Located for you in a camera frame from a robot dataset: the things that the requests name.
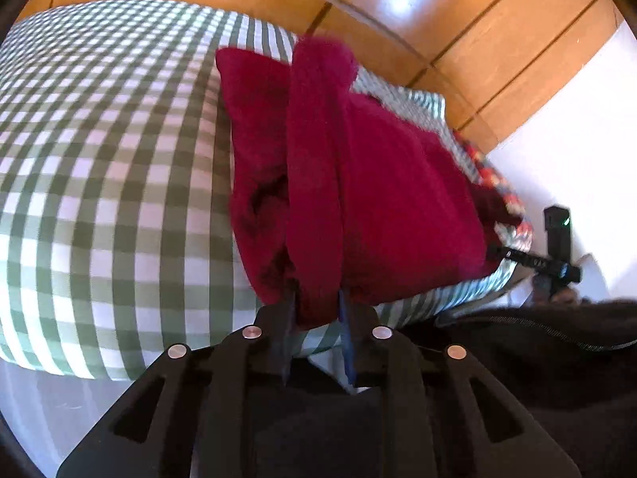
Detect person's dark clothing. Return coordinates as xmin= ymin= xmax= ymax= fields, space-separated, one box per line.
xmin=251 ymin=298 xmax=637 ymax=478

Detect wooden wardrobe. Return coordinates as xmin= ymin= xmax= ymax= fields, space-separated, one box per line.
xmin=15 ymin=0 xmax=629 ymax=156

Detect red patterned cloth strip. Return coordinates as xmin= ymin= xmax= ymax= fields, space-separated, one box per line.
xmin=453 ymin=129 xmax=535 ymax=255

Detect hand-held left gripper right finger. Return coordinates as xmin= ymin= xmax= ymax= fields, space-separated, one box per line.
xmin=338 ymin=291 xmax=583 ymax=478

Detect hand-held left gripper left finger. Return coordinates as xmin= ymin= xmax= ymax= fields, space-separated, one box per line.
xmin=56 ymin=289 xmax=301 ymax=478

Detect green checked bed sheet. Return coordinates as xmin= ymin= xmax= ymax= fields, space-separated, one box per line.
xmin=0 ymin=0 xmax=533 ymax=384

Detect dark red fleece pants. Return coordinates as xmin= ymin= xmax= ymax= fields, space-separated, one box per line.
xmin=215 ymin=34 xmax=523 ymax=330

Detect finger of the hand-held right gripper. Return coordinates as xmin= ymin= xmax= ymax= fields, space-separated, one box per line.
xmin=490 ymin=245 xmax=538 ymax=272

